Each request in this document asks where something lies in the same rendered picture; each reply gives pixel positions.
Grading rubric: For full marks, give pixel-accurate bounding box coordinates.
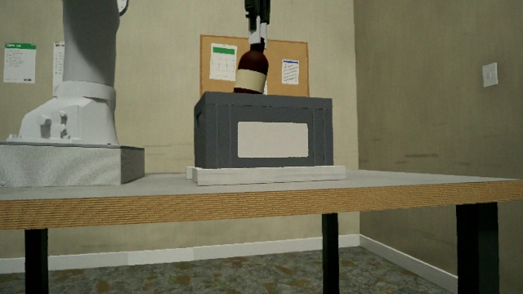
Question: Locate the dark grey crate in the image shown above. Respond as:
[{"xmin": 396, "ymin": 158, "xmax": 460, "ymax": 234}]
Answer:
[{"xmin": 194, "ymin": 91, "xmax": 333, "ymax": 169}]

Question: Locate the dark brown bottle with cream label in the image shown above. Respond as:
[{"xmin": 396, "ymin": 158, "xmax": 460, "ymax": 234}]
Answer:
[{"xmin": 233, "ymin": 37, "xmax": 269, "ymax": 94}]

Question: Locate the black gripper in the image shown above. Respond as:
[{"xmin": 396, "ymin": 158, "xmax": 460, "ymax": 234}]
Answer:
[{"xmin": 244, "ymin": 0, "xmax": 270, "ymax": 50}]

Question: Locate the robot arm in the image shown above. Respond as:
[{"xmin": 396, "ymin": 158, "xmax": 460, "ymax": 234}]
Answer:
[{"xmin": 6, "ymin": 0, "xmax": 120, "ymax": 145}]

